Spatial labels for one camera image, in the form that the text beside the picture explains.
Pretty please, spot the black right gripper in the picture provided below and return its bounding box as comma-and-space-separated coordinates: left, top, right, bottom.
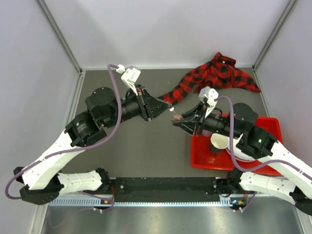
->
173, 100, 241, 139

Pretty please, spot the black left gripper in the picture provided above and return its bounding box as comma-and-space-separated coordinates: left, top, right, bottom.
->
103, 84, 173, 129

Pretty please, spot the glitter nail polish bottle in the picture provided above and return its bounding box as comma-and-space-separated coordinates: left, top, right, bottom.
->
171, 114, 184, 122

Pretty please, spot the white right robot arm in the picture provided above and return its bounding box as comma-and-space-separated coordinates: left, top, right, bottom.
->
173, 103, 312, 215

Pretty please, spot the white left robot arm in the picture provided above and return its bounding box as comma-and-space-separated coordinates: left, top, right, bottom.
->
14, 85, 174, 205

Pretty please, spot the lavender plastic cup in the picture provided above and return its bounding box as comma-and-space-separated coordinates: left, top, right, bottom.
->
202, 130, 213, 137

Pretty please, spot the white paper cup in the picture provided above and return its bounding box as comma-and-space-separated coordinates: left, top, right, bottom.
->
209, 133, 230, 155

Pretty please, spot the red plastic tray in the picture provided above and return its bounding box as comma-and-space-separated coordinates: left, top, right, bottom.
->
191, 117, 283, 171

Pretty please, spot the red black plaid shirt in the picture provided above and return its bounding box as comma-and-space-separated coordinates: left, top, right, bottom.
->
159, 52, 261, 105

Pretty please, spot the white plate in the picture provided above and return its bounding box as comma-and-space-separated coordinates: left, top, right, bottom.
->
233, 138, 254, 162

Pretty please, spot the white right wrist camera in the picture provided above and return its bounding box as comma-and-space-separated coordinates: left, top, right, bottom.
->
199, 86, 219, 118

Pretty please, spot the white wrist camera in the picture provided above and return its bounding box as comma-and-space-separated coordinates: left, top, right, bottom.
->
116, 64, 141, 96
199, 86, 219, 118

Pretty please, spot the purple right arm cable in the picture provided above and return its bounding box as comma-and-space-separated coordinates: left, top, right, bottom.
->
214, 96, 312, 182

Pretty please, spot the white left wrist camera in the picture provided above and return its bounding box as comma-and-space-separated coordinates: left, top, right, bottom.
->
116, 64, 141, 96

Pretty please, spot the white slotted cable duct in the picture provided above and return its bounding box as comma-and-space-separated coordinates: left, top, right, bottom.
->
49, 196, 247, 207

